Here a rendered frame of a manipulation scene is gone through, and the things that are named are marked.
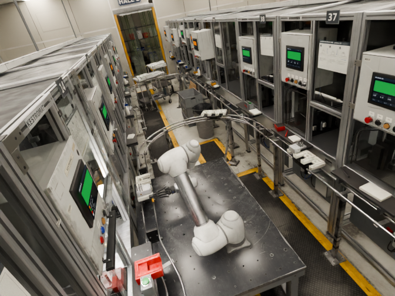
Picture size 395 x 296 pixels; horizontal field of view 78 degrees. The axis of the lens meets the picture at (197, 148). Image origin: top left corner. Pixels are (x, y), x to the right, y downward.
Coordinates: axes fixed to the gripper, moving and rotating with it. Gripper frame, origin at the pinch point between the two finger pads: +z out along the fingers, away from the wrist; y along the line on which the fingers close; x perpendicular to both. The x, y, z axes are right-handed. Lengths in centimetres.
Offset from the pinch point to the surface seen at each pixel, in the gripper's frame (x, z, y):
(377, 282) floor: 92, -158, -88
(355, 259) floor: 69, -159, -88
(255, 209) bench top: 35, -80, -20
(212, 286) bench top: 84, -24, -20
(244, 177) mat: -88, -122, -86
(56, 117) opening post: 65, 22, 105
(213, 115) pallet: -145, -107, -4
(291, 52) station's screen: -26, -154, 86
